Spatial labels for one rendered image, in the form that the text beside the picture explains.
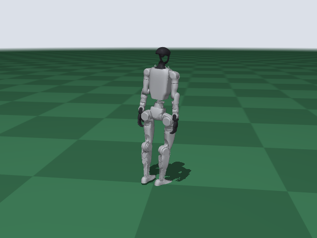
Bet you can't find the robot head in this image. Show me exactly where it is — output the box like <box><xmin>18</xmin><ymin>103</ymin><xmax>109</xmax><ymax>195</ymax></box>
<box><xmin>155</xmin><ymin>47</ymin><xmax>170</xmax><ymax>69</ymax></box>

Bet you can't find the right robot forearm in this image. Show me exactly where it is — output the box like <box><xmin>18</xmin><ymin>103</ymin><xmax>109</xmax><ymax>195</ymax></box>
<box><xmin>171</xmin><ymin>93</ymin><xmax>180</xmax><ymax>119</ymax></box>

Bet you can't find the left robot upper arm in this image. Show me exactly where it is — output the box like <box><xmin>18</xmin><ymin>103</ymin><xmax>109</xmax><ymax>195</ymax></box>
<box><xmin>142</xmin><ymin>68</ymin><xmax>151</xmax><ymax>94</ymax></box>

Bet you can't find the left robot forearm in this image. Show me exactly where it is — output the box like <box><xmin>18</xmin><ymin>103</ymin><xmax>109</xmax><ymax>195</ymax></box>
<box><xmin>138</xmin><ymin>92</ymin><xmax>148</xmax><ymax>112</ymax></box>

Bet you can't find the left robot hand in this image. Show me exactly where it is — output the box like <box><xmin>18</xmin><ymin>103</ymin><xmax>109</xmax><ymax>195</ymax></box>
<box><xmin>138</xmin><ymin>107</ymin><xmax>144</xmax><ymax>127</ymax></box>

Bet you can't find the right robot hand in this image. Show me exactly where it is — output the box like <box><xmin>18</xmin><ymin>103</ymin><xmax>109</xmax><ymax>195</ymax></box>
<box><xmin>170</xmin><ymin>114</ymin><xmax>179</xmax><ymax>134</ymax></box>

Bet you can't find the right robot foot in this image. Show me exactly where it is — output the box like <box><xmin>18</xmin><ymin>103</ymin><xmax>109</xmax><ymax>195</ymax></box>
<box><xmin>154</xmin><ymin>179</ymin><xmax>172</xmax><ymax>186</ymax></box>

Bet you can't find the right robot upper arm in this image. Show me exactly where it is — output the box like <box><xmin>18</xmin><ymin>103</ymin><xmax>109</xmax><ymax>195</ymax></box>
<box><xmin>169</xmin><ymin>70</ymin><xmax>180</xmax><ymax>99</ymax></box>

